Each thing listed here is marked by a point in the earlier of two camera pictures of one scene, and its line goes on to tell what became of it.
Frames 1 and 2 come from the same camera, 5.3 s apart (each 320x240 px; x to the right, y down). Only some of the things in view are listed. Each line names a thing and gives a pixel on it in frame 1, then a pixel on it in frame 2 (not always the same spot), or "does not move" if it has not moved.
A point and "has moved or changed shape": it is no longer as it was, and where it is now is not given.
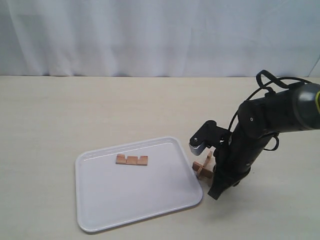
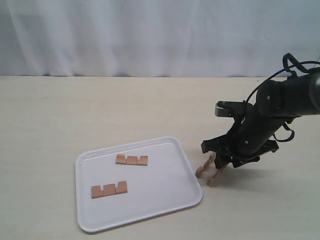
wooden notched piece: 208,158 does not move
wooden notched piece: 201,169 to 109,189
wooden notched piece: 131,160 does not move
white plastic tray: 109,194 does not move
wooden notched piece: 210,165 has moved or changed shape
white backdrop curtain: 159,38 does not move
